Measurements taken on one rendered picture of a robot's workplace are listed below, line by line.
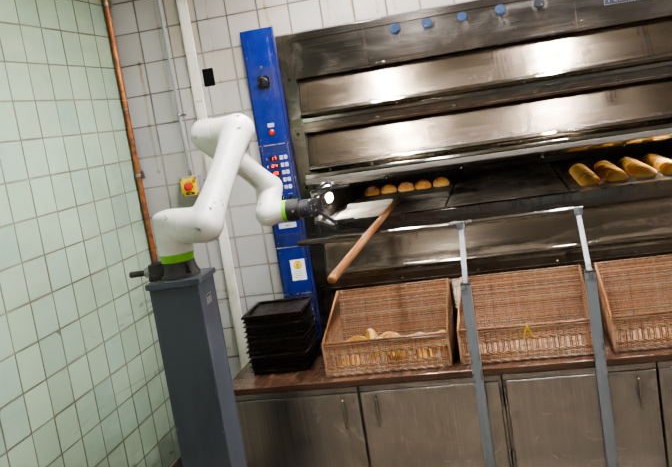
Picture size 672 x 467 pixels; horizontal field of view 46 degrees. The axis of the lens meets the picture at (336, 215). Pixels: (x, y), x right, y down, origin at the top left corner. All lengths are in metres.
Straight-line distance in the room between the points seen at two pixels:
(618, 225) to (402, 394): 1.25
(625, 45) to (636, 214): 0.75
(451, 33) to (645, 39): 0.84
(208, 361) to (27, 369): 0.69
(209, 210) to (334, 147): 1.15
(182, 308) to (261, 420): 0.88
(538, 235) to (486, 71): 0.79
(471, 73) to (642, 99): 0.75
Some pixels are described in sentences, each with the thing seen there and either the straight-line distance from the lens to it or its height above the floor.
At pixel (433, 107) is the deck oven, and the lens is 3.71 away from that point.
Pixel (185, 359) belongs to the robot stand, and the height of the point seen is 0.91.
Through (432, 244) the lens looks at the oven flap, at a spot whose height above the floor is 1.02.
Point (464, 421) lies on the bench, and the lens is 3.43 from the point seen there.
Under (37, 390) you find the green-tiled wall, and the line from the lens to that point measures 3.25.
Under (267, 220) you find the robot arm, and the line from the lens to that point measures 3.27.
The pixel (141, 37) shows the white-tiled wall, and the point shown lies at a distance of 4.08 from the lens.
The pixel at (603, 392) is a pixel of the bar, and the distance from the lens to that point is 3.34.
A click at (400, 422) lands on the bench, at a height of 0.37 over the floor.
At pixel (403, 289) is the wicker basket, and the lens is 3.80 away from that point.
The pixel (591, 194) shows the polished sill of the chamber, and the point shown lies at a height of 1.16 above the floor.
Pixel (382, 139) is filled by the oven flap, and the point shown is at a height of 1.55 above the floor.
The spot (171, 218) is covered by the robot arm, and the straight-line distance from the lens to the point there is 2.85.
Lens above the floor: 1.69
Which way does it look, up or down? 7 degrees down
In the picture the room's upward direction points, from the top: 9 degrees counter-clockwise
